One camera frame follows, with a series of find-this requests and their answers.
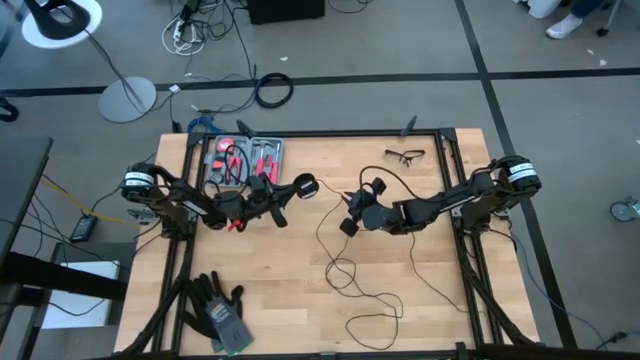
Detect coiled black cable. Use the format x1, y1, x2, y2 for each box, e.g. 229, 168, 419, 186
253, 72, 295, 110

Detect black desk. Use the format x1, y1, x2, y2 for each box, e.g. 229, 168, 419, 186
0, 134, 54, 264

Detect grey lamp stand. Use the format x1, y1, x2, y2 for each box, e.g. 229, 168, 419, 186
82, 27, 158, 124

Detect grey office chair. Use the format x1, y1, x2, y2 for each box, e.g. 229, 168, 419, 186
595, 0, 625, 38

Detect grey caster wheel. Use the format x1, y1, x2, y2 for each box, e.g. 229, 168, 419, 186
609, 196, 640, 223

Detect blue floor cable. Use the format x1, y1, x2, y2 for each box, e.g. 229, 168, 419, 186
509, 229, 611, 346

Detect clear safety glasses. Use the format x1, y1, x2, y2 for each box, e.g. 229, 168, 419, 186
383, 148, 427, 168

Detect yellow cable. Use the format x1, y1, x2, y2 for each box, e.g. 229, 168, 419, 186
39, 177, 139, 229

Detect black work glove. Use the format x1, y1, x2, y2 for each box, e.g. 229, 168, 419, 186
179, 270, 245, 341

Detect black box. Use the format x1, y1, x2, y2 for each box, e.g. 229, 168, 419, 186
247, 0, 326, 26

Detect black glove grey cuff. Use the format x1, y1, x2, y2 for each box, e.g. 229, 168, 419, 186
204, 294, 256, 357

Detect white box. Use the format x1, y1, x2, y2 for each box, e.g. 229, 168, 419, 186
39, 259, 121, 330

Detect black cord spool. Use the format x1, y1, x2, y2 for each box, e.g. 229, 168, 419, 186
293, 172, 321, 201

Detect black floor plug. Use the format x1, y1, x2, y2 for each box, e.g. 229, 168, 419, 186
594, 329, 640, 351

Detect person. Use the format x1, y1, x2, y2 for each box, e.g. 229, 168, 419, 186
544, 0, 609, 40

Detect black camera cable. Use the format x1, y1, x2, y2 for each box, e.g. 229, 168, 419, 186
358, 165, 426, 201

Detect blue coiled cable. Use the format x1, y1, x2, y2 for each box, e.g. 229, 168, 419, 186
187, 115, 227, 135

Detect thin black cord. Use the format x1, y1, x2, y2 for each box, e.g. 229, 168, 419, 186
314, 177, 471, 351

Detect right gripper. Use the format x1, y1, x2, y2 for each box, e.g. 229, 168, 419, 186
339, 178, 401, 238

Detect black power adapter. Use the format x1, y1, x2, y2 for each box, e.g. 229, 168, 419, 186
68, 214, 99, 244

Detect white pedal trash bin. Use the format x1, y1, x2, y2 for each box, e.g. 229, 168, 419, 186
526, 0, 565, 20

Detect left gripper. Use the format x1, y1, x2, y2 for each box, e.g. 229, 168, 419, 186
244, 174, 304, 230

